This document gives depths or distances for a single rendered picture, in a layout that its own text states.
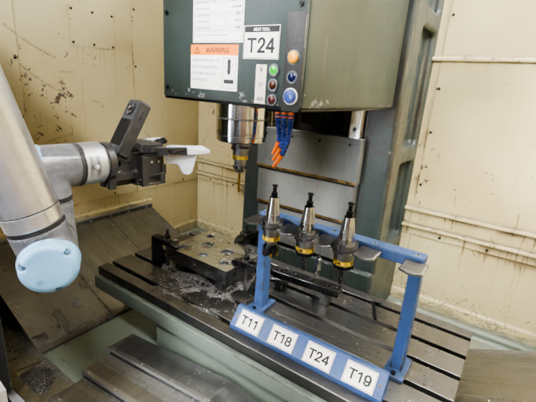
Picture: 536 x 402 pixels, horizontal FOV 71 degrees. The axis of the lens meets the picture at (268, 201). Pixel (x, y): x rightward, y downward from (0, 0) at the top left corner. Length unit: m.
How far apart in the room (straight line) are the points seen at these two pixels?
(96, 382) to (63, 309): 0.49
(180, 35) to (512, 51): 1.23
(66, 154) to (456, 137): 1.49
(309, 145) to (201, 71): 0.67
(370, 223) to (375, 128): 0.37
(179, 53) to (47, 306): 1.13
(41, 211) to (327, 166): 1.15
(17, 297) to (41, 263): 1.21
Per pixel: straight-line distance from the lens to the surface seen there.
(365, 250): 0.95
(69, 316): 1.72
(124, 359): 1.37
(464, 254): 1.88
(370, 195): 1.52
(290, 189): 1.62
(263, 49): 0.89
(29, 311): 1.74
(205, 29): 1.01
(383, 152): 1.48
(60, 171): 0.69
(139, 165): 0.77
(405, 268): 0.90
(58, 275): 0.58
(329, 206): 1.55
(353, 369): 1.01
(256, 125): 1.12
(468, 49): 1.78
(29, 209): 0.56
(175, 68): 1.08
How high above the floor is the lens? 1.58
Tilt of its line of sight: 17 degrees down
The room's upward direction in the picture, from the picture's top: 4 degrees clockwise
